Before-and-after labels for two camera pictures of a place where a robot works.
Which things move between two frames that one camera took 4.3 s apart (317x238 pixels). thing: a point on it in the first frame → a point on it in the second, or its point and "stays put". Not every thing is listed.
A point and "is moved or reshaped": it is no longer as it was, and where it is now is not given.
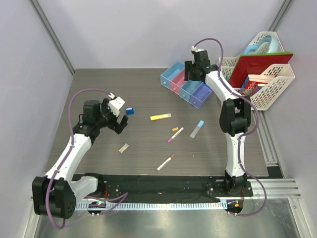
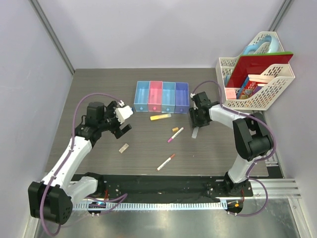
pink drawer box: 178,82 → 155,96
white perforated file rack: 269,92 stays put
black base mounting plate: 172,185 stays put
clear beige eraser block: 122,149 stays put
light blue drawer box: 171,72 → 141,95
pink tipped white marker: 175,134 stays put
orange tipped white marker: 165,162 stays put
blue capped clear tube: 196,130 stays put
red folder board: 255,64 stays put
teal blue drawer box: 188,88 → 168,97
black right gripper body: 194,68 → 196,119
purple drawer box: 198,97 is moved or reshaped
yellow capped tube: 160,116 stays put
